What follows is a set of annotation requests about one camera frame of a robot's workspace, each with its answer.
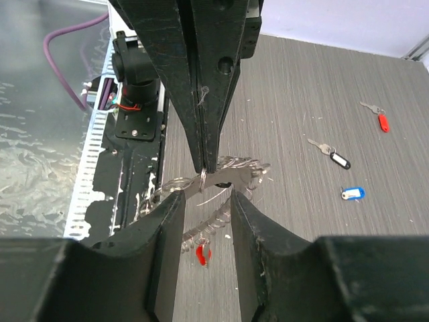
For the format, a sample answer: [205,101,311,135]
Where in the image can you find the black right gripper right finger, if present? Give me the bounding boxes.
[231,191,428,321]

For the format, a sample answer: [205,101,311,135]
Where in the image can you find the metal disc keyring organizer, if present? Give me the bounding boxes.
[134,156,270,253]

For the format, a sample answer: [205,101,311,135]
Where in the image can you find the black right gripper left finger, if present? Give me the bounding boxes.
[1,191,186,321]

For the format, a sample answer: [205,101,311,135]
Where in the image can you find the blue key tag with key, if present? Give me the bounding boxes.
[341,186,366,201]

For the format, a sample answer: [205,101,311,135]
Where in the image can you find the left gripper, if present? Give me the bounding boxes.
[118,0,264,173]

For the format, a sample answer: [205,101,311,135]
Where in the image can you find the white slotted cable duct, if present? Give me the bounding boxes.
[63,44,115,241]

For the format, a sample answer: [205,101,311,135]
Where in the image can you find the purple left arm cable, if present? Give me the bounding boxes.
[42,11,111,111]

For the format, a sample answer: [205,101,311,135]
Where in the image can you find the key with small red tag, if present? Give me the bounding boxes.
[359,102,390,133]

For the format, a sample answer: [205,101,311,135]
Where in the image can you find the key with black tag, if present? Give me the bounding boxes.
[307,139,351,170]

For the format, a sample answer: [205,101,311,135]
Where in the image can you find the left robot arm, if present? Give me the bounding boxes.
[112,0,263,173]

